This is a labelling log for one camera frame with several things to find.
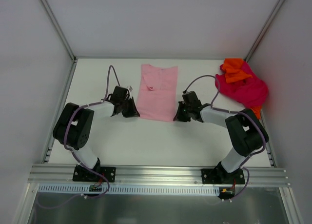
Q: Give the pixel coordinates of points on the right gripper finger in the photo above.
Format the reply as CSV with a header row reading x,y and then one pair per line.
x,y
195,117
181,115

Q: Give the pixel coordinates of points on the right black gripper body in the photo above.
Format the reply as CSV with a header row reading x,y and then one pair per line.
x,y
185,111

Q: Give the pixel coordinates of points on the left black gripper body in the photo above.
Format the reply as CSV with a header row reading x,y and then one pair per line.
x,y
127,106

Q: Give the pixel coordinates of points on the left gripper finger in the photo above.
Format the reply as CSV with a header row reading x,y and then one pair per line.
x,y
116,112
129,108

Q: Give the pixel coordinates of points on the pink t-shirt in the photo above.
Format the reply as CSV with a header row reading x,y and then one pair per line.
x,y
157,93

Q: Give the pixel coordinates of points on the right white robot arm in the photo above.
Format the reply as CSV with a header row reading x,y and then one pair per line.
x,y
247,135

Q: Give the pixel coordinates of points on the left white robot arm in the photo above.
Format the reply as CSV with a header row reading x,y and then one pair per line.
x,y
73,127

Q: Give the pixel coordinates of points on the orange t-shirt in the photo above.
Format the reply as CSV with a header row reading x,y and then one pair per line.
x,y
233,72

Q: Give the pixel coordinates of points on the magenta t-shirt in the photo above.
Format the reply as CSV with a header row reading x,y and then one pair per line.
x,y
251,92

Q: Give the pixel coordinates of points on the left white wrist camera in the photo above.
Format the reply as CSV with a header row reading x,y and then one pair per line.
x,y
129,88

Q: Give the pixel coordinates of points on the right black base bracket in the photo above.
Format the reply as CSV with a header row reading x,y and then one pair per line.
x,y
219,175

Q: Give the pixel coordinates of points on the black base bracket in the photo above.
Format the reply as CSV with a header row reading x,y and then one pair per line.
x,y
81,174
219,175

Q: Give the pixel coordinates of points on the left black base bracket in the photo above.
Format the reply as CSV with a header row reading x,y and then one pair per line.
x,y
81,174

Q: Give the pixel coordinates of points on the white slotted cable duct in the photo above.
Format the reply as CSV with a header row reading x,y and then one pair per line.
x,y
130,189

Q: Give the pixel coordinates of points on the left aluminium corner post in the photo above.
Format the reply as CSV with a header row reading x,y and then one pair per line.
x,y
52,18

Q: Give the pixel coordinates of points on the aluminium corner post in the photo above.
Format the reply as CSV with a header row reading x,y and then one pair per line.
x,y
52,18
264,29

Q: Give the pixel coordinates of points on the right aluminium corner post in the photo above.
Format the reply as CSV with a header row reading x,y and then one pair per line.
x,y
264,29

